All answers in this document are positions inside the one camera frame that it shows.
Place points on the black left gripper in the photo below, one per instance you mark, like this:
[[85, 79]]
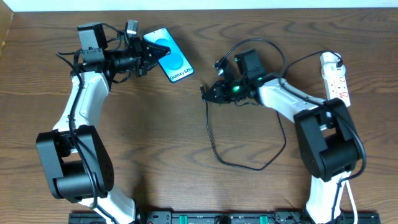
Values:
[[142, 56]]

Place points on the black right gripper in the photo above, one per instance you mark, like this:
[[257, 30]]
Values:
[[222, 91]]

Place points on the blue screen smartphone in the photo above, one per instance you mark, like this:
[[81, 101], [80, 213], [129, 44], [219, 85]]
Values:
[[175, 65]]

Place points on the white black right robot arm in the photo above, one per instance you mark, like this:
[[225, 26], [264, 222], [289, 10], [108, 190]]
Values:
[[328, 141]]

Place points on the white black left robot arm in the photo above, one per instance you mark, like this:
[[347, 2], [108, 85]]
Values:
[[76, 164]]

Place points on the white charger adapter plug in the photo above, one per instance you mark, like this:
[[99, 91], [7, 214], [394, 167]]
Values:
[[332, 65]]

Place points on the white power strip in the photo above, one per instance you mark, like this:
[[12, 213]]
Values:
[[337, 88]]

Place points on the brown cardboard panel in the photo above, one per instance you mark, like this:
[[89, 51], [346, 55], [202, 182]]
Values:
[[6, 17]]

